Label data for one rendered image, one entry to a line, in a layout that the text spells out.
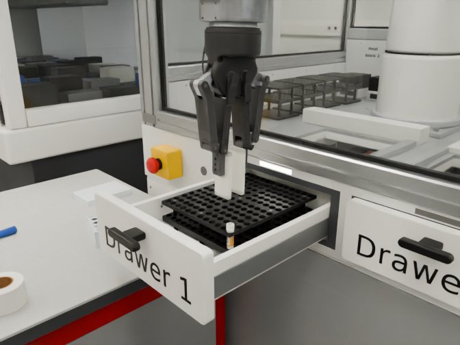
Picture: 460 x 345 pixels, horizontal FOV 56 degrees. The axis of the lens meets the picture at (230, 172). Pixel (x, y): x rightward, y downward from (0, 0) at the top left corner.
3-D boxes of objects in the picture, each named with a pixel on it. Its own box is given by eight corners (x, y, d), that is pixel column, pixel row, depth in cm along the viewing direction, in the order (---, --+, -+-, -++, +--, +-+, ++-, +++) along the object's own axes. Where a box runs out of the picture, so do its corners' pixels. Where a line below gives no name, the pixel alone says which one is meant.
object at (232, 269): (207, 307, 59) (206, 267, 57) (113, 241, 77) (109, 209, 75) (360, 219, 85) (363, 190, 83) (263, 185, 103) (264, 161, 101)
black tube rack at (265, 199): (228, 271, 67) (228, 233, 65) (163, 233, 79) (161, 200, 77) (314, 226, 82) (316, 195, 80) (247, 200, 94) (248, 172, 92)
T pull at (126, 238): (133, 254, 60) (133, 245, 60) (107, 235, 65) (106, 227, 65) (155, 245, 62) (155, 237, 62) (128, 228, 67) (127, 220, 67)
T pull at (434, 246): (450, 266, 57) (452, 257, 57) (396, 246, 62) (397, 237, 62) (460, 257, 59) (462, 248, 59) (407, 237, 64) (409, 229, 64)
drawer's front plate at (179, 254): (205, 327, 58) (203, 254, 54) (100, 248, 77) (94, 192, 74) (215, 321, 59) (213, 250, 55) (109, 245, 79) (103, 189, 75)
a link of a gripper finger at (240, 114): (224, 70, 60) (231, 68, 61) (229, 146, 64) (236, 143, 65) (244, 72, 57) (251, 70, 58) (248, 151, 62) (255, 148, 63)
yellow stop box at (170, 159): (166, 182, 103) (164, 152, 101) (149, 174, 108) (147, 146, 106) (183, 176, 107) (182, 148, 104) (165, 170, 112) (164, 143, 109)
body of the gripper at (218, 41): (236, 25, 62) (234, 90, 65) (189, 24, 56) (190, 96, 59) (276, 26, 57) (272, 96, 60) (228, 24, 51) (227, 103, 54)
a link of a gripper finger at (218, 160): (225, 140, 60) (209, 144, 58) (225, 174, 61) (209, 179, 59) (218, 138, 61) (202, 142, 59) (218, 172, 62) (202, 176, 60)
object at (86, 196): (88, 207, 109) (87, 201, 108) (72, 198, 114) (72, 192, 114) (131, 194, 117) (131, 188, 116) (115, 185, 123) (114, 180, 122)
